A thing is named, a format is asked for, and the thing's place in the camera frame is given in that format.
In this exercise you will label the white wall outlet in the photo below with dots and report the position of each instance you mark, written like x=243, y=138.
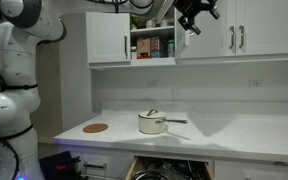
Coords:
x=152, y=83
x=255, y=83

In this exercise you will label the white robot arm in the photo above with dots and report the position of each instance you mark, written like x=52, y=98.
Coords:
x=28, y=23

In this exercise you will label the white cabinet door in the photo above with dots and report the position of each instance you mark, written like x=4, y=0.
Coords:
x=108, y=38
x=182, y=37

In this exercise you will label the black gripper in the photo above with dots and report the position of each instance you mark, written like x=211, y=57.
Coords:
x=190, y=9

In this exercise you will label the open wooden drawer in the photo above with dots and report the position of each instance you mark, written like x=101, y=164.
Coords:
x=152, y=168

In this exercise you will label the round cork trivet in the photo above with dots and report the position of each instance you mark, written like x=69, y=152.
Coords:
x=95, y=128

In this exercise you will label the cream saucepan with lid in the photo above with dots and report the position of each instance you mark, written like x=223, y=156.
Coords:
x=152, y=122

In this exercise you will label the white lower drawer front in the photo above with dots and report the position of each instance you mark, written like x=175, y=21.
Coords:
x=111, y=165

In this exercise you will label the green lidded jar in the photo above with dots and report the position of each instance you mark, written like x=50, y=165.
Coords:
x=171, y=48

